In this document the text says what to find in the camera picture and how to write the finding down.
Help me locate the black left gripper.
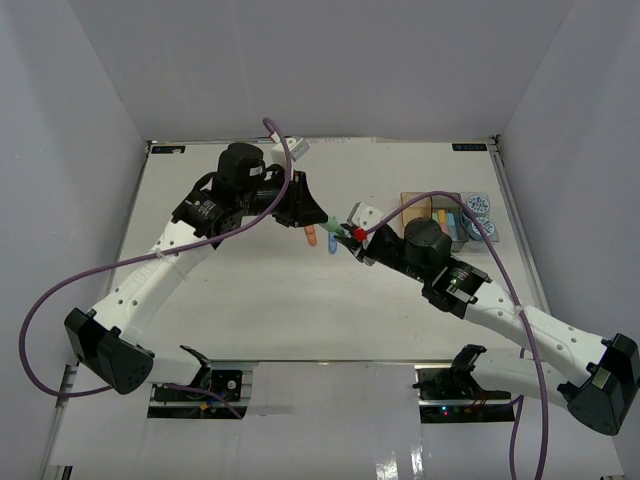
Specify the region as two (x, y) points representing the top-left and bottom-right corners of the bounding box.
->
(241, 169), (330, 229)

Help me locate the orange highlighter pen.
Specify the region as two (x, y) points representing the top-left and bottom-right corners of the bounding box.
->
(437, 210), (447, 230)

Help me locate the blue highlighter pen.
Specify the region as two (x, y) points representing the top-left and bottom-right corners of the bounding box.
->
(446, 212), (460, 241)

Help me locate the blue-lidded cleaning gel jar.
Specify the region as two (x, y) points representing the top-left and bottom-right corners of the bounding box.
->
(462, 195), (491, 222)

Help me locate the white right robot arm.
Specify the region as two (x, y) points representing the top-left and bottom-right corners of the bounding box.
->
(339, 217), (639, 436)

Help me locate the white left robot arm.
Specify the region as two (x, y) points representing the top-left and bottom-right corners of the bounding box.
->
(64, 137), (328, 399)

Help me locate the amber transparent tray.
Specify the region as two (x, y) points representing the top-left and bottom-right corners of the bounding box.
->
(400, 192), (432, 227)

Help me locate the grey transparent tray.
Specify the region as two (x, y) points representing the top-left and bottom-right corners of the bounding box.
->
(431, 195), (469, 252)

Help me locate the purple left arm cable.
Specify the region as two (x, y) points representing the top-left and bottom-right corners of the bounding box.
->
(18, 118), (296, 399)

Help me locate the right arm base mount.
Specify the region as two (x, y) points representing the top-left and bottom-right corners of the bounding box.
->
(413, 364), (515, 425)

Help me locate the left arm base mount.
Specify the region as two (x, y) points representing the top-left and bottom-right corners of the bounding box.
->
(147, 369), (251, 420)

